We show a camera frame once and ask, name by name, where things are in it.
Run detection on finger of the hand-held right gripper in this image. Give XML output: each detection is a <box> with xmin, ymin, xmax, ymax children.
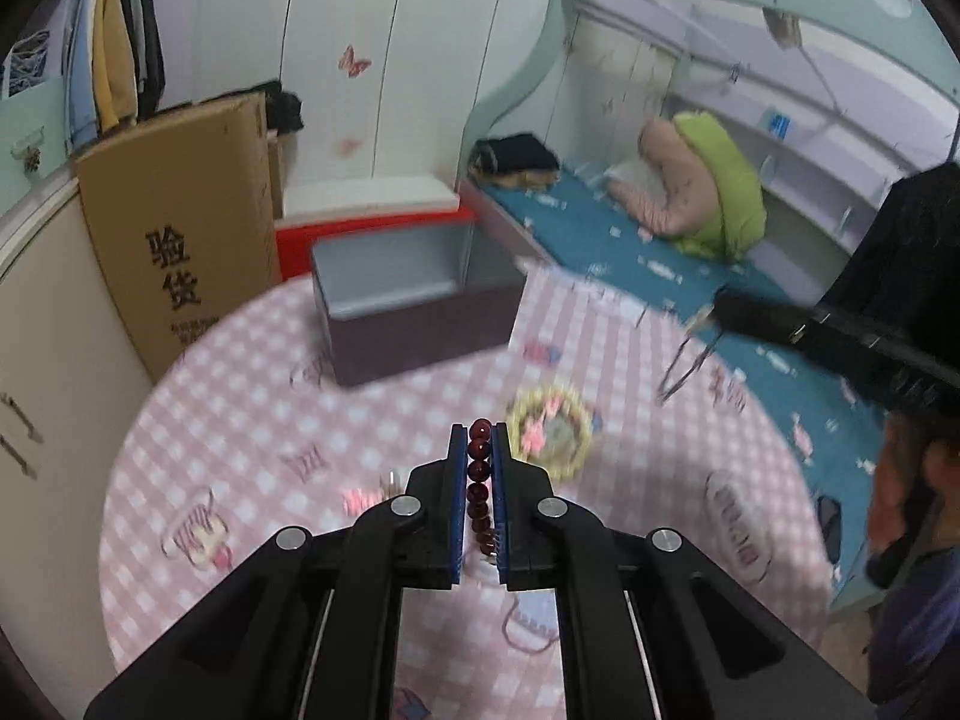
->
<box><xmin>712</xmin><ymin>291</ymin><xmax>833</xmax><ymax>365</ymax></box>

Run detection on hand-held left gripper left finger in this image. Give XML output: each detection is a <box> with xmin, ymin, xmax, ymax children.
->
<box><xmin>84</xmin><ymin>424</ymin><xmax>466</xmax><ymax>720</ymax></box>

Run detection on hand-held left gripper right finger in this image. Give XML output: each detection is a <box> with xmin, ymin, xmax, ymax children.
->
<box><xmin>491</xmin><ymin>420</ymin><xmax>878</xmax><ymax>720</ymax></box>

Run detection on dark red bead bracelet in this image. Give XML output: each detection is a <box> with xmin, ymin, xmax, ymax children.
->
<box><xmin>466</xmin><ymin>418</ymin><xmax>500</xmax><ymax>563</ymax></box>

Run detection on grey tin box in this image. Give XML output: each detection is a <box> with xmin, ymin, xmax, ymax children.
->
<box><xmin>310</xmin><ymin>223</ymin><xmax>528</xmax><ymax>389</ymax></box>

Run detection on person's right hand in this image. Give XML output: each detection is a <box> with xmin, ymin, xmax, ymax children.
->
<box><xmin>866</xmin><ymin>412</ymin><xmax>960</xmax><ymax>590</ymax></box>

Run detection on green duvet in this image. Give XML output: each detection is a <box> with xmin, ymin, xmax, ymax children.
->
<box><xmin>671</xmin><ymin>111</ymin><xmax>767</xmax><ymax>263</ymax></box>

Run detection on pink duvet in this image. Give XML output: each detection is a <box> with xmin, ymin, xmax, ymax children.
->
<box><xmin>637</xmin><ymin>118</ymin><xmax>725</xmax><ymax>237</ymax></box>

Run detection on blue printed bedsheet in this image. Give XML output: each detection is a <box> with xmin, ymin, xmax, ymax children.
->
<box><xmin>465</xmin><ymin>165</ymin><xmax>886</xmax><ymax>601</ymax></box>

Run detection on white pillow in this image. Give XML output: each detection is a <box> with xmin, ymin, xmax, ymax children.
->
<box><xmin>604</xmin><ymin>161</ymin><xmax>653</xmax><ymax>203</ymax></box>

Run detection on pink checkered tablecloth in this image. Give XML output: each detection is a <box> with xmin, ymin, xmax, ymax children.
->
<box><xmin>97</xmin><ymin>259</ymin><xmax>841</xmax><ymax>720</ymax></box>

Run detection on folded tan clothes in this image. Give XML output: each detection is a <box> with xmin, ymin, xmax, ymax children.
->
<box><xmin>480</xmin><ymin>165</ymin><xmax>563</xmax><ymax>192</ymax></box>

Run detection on grey clip lamp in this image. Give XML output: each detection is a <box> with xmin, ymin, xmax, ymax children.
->
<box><xmin>763</xmin><ymin>7</ymin><xmax>802</xmax><ymax>50</ymax></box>

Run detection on folded black clothes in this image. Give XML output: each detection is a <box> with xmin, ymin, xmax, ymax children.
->
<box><xmin>471</xmin><ymin>133</ymin><xmax>562</xmax><ymax>177</ymax></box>

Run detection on red storage box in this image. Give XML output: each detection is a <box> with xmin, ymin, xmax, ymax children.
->
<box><xmin>274</xmin><ymin>210</ymin><xmax>477</xmax><ymax>282</ymax></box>

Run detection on white box lid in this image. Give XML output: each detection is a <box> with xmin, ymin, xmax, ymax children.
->
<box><xmin>283</xmin><ymin>174</ymin><xmax>460</xmax><ymax>220</ymax></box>

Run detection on person's purple clothing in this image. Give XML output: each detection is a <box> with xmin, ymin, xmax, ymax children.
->
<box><xmin>866</xmin><ymin>540</ymin><xmax>960</xmax><ymax>706</ymax></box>

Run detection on tall cardboard box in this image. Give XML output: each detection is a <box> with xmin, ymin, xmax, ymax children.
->
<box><xmin>75</xmin><ymin>94</ymin><xmax>282</xmax><ymax>383</ymax></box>

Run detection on white wardrobe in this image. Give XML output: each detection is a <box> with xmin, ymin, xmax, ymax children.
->
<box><xmin>161</xmin><ymin>0</ymin><xmax>563</xmax><ymax>203</ymax></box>

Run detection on beige low cabinet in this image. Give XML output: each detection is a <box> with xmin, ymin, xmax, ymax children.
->
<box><xmin>0</xmin><ymin>195</ymin><xmax>155</xmax><ymax>691</ymax></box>

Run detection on black clothes pile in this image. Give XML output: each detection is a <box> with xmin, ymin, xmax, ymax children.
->
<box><xmin>262</xmin><ymin>82</ymin><xmax>305</xmax><ymax>137</ymax></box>

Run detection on dark hanging jackets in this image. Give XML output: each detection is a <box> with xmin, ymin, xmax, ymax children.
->
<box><xmin>120</xmin><ymin>0</ymin><xmax>166</xmax><ymax>121</ymax></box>

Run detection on yellow hanging jacket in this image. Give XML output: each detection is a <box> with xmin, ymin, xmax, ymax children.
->
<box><xmin>97</xmin><ymin>0</ymin><xmax>140</xmax><ymax>136</ymax></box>

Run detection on teal drawer unit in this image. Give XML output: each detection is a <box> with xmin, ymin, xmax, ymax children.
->
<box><xmin>0</xmin><ymin>67</ymin><xmax>76</xmax><ymax>203</ymax></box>

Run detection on light blue hanging jacket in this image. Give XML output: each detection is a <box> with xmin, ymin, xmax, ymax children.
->
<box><xmin>66</xmin><ymin>0</ymin><xmax>102</xmax><ymax>155</ymax></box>

